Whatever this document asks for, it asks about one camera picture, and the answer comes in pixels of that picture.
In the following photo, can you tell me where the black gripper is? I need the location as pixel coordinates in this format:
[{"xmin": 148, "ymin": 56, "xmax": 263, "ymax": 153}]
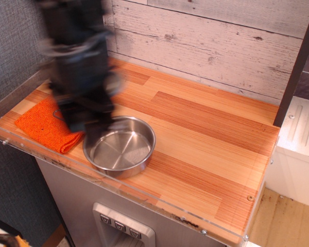
[{"xmin": 47, "ymin": 51, "xmax": 121, "ymax": 149}]

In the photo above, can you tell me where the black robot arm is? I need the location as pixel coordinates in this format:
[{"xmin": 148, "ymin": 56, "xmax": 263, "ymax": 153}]
[{"xmin": 37, "ymin": 1, "xmax": 122, "ymax": 139}]

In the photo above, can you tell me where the orange towel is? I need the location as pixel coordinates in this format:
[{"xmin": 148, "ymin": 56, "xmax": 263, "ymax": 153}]
[{"xmin": 15, "ymin": 96, "xmax": 83, "ymax": 154}]

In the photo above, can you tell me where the grey toy kitchen cabinet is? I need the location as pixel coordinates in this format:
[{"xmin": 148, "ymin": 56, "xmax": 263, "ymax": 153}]
[{"xmin": 36, "ymin": 158, "xmax": 223, "ymax": 246}]

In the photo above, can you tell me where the silver dispenser button panel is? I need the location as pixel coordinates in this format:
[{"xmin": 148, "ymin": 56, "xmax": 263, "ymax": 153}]
[{"xmin": 92, "ymin": 203, "xmax": 156, "ymax": 246}]

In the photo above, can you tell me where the orange cloth at bottom left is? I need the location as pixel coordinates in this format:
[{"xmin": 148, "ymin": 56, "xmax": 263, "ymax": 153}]
[{"xmin": 0, "ymin": 234, "xmax": 30, "ymax": 247}]

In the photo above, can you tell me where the white cabinet at right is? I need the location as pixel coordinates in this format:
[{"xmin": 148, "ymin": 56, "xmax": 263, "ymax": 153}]
[{"xmin": 265, "ymin": 97, "xmax": 309, "ymax": 206}]

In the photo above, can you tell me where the steel pan with wire handle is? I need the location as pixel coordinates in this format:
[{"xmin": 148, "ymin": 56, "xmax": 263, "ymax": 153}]
[{"xmin": 53, "ymin": 109, "xmax": 157, "ymax": 180}]

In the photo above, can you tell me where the clear acrylic guard rail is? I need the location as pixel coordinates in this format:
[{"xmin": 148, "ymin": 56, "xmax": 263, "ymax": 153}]
[{"xmin": 0, "ymin": 66, "xmax": 279, "ymax": 246}]

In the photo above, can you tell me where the dark right upright post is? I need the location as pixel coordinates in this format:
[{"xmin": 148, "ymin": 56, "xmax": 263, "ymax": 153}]
[{"xmin": 273, "ymin": 24, "xmax": 309, "ymax": 127}]

